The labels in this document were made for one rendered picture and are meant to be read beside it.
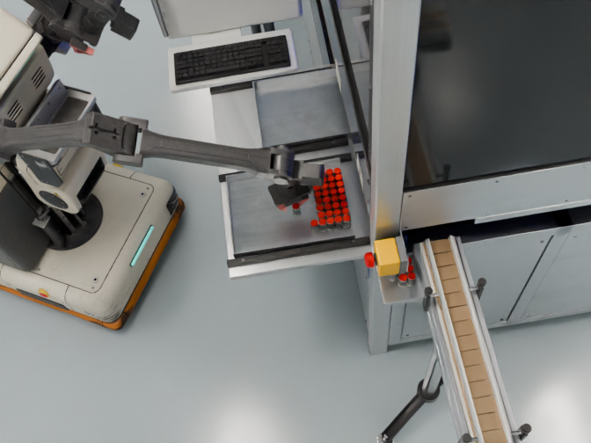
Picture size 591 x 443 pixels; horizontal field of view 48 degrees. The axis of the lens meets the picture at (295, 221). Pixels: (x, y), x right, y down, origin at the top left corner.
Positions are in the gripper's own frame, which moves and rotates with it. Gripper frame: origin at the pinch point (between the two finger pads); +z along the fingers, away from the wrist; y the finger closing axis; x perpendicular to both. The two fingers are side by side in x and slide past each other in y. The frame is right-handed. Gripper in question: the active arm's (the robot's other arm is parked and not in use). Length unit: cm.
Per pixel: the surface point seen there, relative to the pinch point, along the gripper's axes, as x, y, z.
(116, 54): 176, -37, 94
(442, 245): -28.8, 31.7, -0.5
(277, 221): -0.4, -5.2, 4.4
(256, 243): -4.7, -13.3, 4.4
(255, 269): -11.8, -16.3, 4.5
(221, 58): 70, 1, 10
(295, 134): 25.6, 11.1, 4.8
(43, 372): 24, -108, 92
